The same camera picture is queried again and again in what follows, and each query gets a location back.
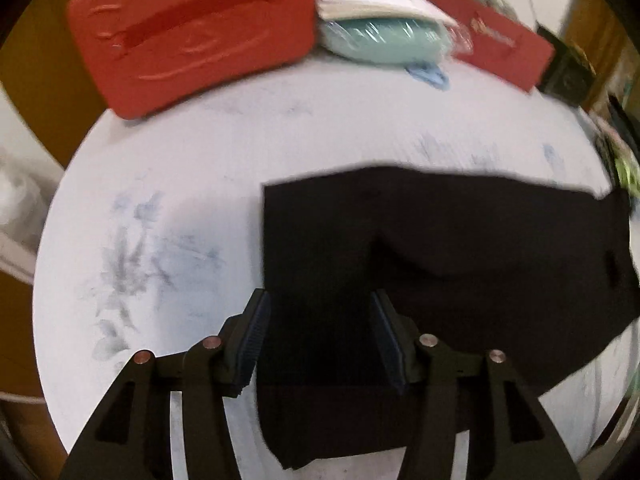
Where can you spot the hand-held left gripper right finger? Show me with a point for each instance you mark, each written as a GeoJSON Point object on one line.
{"type": "Point", "coordinates": [387, 345]}

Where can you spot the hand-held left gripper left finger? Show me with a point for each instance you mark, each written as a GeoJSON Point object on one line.
{"type": "Point", "coordinates": [252, 340]}

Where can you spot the black garment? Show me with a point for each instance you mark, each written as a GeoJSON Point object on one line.
{"type": "Point", "coordinates": [450, 240]}

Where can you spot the white plastic bag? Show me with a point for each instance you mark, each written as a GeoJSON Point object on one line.
{"type": "Point", "coordinates": [20, 185]}

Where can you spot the red hard carry case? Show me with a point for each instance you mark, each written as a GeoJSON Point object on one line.
{"type": "Point", "coordinates": [200, 50]}

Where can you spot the teal cushion in plastic wrap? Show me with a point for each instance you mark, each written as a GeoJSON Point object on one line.
{"type": "Point", "coordinates": [380, 40]}

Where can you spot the red paper gift bag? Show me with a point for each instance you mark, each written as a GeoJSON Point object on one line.
{"type": "Point", "coordinates": [505, 55]}

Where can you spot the black box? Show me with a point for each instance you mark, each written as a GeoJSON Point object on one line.
{"type": "Point", "coordinates": [565, 75]}

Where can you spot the folded black cloth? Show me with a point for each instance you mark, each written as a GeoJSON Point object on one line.
{"type": "Point", "coordinates": [620, 117]}

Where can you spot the white paper booklets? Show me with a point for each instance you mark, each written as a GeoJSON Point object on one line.
{"type": "Point", "coordinates": [380, 2]}

